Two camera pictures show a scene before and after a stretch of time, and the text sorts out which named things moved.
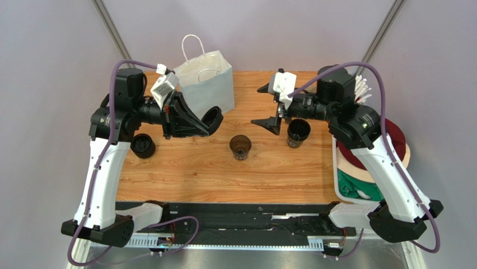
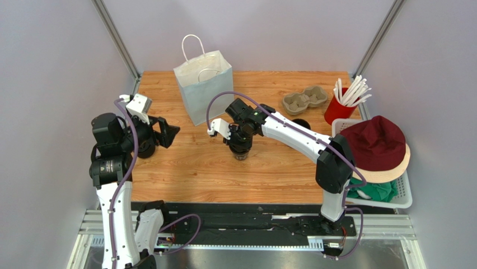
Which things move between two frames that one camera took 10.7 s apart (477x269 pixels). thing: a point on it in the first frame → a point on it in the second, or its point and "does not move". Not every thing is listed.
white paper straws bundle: (360, 88) does not move
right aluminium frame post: (361, 70) does not move
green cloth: (348, 186) does not move
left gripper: (173, 117) → (166, 135)
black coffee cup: (143, 145) does not move
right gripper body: (281, 113) → (240, 148)
